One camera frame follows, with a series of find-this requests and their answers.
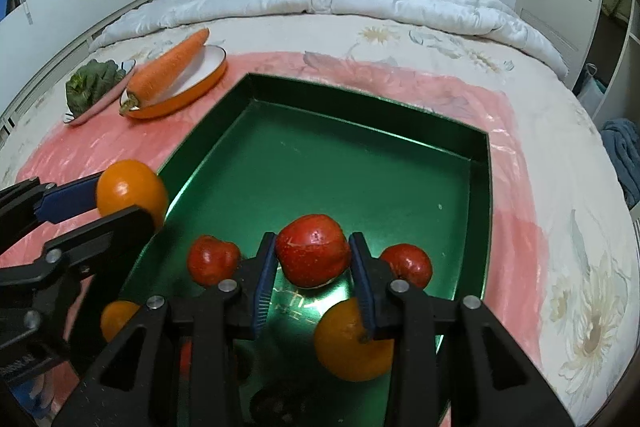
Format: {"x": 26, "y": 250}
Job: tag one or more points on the floral bed sheet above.
{"x": 575, "y": 207}

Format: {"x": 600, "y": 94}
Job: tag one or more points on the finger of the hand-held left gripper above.
{"x": 70, "y": 199}
{"x": 100, "y": 242}

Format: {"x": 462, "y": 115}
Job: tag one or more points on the dark plum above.
{"x": 280, "y": 402}

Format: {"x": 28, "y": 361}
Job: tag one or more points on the carrot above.
{"x": 165, "y": 67}

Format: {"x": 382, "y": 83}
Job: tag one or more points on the open shelf with clothes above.
{"x": 620, "y": 47}

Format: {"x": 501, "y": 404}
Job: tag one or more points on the orange enamel dish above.
{"x": 200, "y": 82}

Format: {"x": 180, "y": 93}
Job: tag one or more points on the blue towel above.
{"x": 622, "y": 157}

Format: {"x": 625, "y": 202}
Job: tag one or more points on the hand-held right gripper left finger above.
{"x": 262, "y": 287}

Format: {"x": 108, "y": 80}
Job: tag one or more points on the green tray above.
{"x": 350, "y": 167}

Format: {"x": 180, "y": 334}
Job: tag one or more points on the orange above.
{"x": 130, "y": 192}
{"x": 345, "y": 347}
{"x": 117, "y": 319}

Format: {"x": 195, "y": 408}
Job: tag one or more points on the red apple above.
{"x": 312, "y": 252}
{"x": 410, "y": 264}
{"x": 212, "y": 259}

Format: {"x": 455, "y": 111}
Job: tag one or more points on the pink plastic sheet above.
{"x": 515, "y": 232}

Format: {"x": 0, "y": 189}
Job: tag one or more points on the green leafy vegetable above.
{"x": 92, "y": 82}

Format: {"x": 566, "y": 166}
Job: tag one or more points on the white plate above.
{"x": 95, "y": 109}

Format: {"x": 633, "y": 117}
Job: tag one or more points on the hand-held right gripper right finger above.
{"x": 365, "y": 287}

